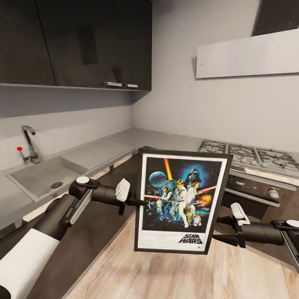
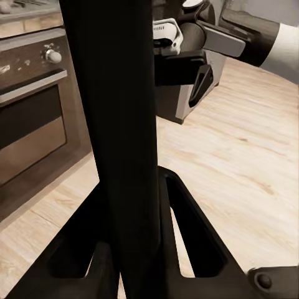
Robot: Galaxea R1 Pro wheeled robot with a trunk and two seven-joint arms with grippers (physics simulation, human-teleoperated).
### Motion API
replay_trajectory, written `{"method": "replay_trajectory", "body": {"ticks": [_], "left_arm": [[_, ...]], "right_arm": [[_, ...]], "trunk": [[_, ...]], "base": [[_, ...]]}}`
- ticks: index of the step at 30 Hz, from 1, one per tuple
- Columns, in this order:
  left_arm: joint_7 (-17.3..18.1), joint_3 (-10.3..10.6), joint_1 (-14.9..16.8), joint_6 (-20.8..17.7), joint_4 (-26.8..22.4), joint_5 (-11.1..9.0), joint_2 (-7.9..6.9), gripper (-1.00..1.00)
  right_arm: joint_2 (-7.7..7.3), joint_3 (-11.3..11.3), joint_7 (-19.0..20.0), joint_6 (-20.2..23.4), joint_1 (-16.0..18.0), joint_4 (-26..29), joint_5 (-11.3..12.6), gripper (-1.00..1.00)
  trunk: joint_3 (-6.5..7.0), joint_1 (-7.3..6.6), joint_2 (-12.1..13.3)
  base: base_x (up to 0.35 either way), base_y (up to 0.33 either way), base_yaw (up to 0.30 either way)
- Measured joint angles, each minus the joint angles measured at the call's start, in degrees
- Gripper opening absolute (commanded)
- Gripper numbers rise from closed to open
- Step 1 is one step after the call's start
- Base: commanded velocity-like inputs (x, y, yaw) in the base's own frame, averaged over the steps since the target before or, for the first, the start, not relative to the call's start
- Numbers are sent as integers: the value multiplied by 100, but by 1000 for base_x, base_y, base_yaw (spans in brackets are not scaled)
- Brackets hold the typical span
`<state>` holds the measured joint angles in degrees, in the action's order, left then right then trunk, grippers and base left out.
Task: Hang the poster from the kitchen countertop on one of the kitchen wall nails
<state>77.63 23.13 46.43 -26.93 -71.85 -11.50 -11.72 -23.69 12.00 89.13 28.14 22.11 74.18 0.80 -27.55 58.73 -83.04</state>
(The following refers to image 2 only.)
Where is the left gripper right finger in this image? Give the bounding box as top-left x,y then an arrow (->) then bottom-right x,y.
158,166 -> 261,299

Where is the poster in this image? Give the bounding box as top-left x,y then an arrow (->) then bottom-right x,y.
59,0 -> 161,299

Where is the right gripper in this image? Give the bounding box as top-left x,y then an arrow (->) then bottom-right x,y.
154,31 -> 214,108

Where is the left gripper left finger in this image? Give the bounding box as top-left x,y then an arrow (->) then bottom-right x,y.
5,182 -> 120,299

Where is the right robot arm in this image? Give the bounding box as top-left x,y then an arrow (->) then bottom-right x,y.
153,0 -> 299,108

